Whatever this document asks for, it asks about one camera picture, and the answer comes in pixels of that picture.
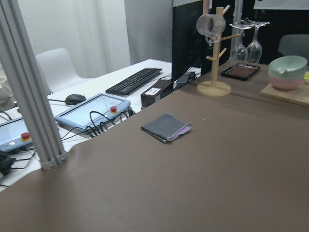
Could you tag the blue teach pendant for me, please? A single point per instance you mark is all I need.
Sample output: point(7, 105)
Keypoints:
point(101, 108)
point(14, 135)

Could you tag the dark brown box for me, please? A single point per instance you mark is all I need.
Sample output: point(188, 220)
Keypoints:
point(156, 92)

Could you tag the wooden mug tree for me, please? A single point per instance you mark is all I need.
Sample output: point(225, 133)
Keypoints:
point(214, 87)

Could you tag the glass mug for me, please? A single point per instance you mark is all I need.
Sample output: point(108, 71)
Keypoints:
point(211, 26)

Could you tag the grey folded cloth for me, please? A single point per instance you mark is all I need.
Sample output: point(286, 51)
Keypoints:
point(166, 128)

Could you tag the aluminium frame post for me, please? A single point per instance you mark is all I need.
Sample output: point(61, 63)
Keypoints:
point(20, 67)

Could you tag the black computer mouse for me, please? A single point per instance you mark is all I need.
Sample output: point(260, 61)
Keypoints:
point(74, 99)

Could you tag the black monitor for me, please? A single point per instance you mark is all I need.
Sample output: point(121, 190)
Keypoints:
point(186, 41)

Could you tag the green bowl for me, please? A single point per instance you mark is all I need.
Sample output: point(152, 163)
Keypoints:
point(288, 67)

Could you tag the black keyboard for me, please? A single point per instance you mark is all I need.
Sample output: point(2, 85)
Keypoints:
point(133, 82)

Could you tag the white chair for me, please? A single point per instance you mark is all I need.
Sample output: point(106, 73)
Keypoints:
point(57, 70)

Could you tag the wine glass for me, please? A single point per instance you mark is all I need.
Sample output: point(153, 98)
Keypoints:
point(240, 52)
point(254, 48)

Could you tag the dark brown tray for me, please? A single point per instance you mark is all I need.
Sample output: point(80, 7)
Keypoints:
point(241, 71)

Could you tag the wooden cutting board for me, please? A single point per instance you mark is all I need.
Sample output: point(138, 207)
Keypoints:
point(298, 96)

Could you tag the pink bowl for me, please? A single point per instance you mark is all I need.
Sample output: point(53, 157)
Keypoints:
point(283, 84)

